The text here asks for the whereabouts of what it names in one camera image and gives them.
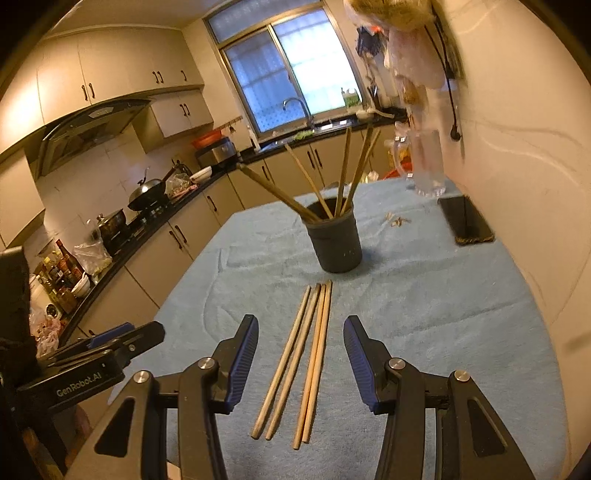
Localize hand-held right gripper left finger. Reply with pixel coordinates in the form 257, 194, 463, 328
65, 315, 260, 480

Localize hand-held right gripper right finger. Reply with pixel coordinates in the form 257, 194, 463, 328
342, 315, 536, 480

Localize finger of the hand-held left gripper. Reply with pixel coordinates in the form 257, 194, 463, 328
95, 321, 166, 359
55, 322, 137, 361

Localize light bamboo chopstick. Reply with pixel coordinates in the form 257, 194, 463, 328
344, 122, 376, 217
264, 283, 322, 440
335, 127, 352, 217
355, 128, 383, 185
284, 143, 334, 219
250, 285, 312, 439
301, 280, 334, 445
292, 283, 328, 450
237, 162, 321, 223

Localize black utensil holder cup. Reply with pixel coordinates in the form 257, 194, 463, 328
302, 200, 363, 273

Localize pink plastic bag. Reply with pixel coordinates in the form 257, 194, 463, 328
30, 313, 64, 357

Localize blue tablecloth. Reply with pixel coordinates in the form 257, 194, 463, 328
108, 178, 568, 480

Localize group of condiment bottles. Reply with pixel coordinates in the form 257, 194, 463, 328
30, 239, 91, 315

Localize clear plastic bag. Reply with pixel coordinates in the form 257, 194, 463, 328
73, 239, 114, 278

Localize steel cooking pot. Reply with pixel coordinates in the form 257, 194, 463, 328
87, 208, 128, 243

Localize black kitchen countertop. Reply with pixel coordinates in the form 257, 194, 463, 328
55, 108, 409, 337

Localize black wok with lid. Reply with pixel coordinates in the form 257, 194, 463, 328
128, 168, 170, 212

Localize black smartphone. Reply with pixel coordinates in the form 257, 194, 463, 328
437, 194, 496, 247

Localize silver countertop appliance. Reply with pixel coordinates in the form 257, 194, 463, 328
196, 138, 236, 168

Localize black range hood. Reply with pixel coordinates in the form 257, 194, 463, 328
36, 99, 153, 179

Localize red plastic basin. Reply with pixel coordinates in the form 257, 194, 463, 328
191, 130, 225, 150

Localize clear glass pitcher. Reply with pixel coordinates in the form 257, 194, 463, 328
392, 128, 448, 199

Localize white bowl with ladle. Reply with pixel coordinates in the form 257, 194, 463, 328
356, 106, 393, 122

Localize chrome sink faucet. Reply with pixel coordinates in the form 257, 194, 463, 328
282, 96, 317, 133

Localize beige upper cabinets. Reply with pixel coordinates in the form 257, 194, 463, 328
0, 27, 206, 154

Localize small hanging produce bag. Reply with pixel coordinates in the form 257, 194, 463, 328
399, 76, 424, 105

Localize kitchen window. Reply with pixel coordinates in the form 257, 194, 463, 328
203, 0, 370, 142

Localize white hanging plastic bag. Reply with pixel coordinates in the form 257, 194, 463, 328
385, 25, 451, 91

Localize blue hanging item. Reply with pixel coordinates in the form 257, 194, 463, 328
356, 26, 384, 56

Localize yellowish hanging plastic bag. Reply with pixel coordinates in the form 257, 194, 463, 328
344, 0, 435, 29

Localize small beige wall cabinet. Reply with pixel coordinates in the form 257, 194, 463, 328
138, 89, 214, 153

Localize black power cable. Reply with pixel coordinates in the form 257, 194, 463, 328
427, 18, 463, 140

